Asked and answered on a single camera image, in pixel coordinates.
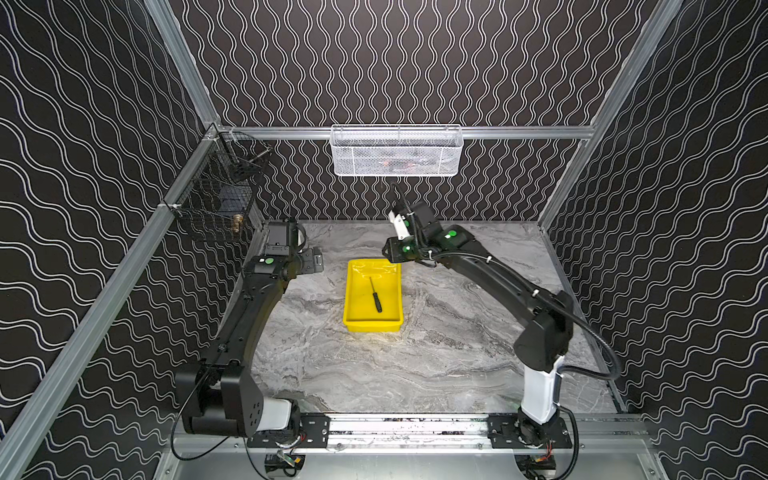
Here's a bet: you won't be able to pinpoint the aluminium back crossbar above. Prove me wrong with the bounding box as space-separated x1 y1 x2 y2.
221 125 595 141

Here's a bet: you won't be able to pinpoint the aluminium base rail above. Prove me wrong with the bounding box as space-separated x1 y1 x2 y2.
292 413 654 455

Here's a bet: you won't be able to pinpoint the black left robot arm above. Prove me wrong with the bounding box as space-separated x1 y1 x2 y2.
175 247 324 441

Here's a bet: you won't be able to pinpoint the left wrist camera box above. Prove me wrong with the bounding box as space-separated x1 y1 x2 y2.
263 219 300 256

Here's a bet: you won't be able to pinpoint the black wire wall basket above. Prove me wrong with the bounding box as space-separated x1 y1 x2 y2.
174 132 274 244

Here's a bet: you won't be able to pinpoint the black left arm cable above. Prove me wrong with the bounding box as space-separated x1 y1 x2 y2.
170 365 235 462

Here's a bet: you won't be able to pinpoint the aluminium left frame bar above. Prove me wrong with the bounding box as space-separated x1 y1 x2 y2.
1 124 219 479

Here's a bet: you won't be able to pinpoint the yellow plastic bin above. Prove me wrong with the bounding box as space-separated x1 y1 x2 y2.
343 259 404 333

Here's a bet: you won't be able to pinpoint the aluminium frame post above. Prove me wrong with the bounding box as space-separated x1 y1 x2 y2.
145 0 220 125
538 0 683 232

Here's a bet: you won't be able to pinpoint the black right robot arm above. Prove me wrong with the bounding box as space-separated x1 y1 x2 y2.
382 187 573 425

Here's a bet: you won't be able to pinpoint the aluminium right frame post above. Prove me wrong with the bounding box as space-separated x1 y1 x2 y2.
538 0 683 232

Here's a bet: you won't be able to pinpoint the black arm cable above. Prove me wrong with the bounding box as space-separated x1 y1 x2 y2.
170 365 235 462
431 250 622 382

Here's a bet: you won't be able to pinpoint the black handled screwdriver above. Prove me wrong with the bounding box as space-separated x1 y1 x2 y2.
368 277 383 314

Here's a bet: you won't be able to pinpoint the white mesh wall basket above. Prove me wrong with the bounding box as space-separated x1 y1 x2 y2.
329 133 464 177

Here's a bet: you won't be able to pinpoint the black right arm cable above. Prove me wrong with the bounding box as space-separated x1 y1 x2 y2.
431 250 622 382

